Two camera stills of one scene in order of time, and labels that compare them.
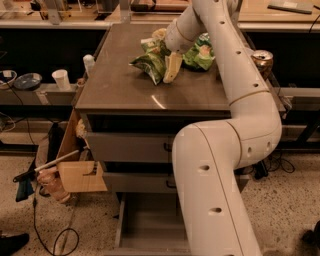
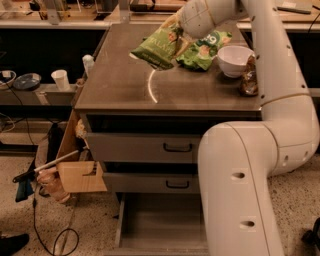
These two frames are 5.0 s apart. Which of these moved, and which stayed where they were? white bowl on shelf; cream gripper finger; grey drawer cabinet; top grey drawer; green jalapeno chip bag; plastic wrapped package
Moved: cream gripper finger; green jalapeno chip bag
Stayed: grey drawer cabinet; plastic wrapped package; top grey drawer; white bowl on shelf
